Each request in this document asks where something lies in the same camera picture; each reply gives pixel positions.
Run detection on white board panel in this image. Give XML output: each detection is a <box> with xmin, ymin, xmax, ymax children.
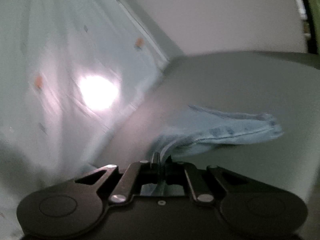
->
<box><xmin>99</xmin><ymin>0</ymin><xmax>310</xmax><ymax>55</ymax></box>

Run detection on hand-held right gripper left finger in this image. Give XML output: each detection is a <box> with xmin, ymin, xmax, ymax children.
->
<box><xmin>60</xmin><ymin>152</ymin><xmax>160</xmax><ymax>204</ymax></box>

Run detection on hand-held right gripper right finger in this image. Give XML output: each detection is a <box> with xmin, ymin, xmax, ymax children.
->
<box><xmin>165</xmin><ymin>156</ymin><xmax>265</xmax><ymax>203</ymax></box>

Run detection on blue denim jeans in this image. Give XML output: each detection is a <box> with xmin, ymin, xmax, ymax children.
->
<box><xmin>140</xmin><ymin>105</ymin><xmax>284</xmax><ymax>195</ymax></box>

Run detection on green fabric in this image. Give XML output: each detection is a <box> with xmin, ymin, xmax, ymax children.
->
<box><xmin>300</xmin><ymin>0</ymin><xmax>320</xmax><ymax>53</ymax></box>

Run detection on white carrot print sheet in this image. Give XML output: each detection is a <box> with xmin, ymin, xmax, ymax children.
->
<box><xmin>0</xmin><ymin>0</ymin><xmax>170</xmax><ymax>238</ymax></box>

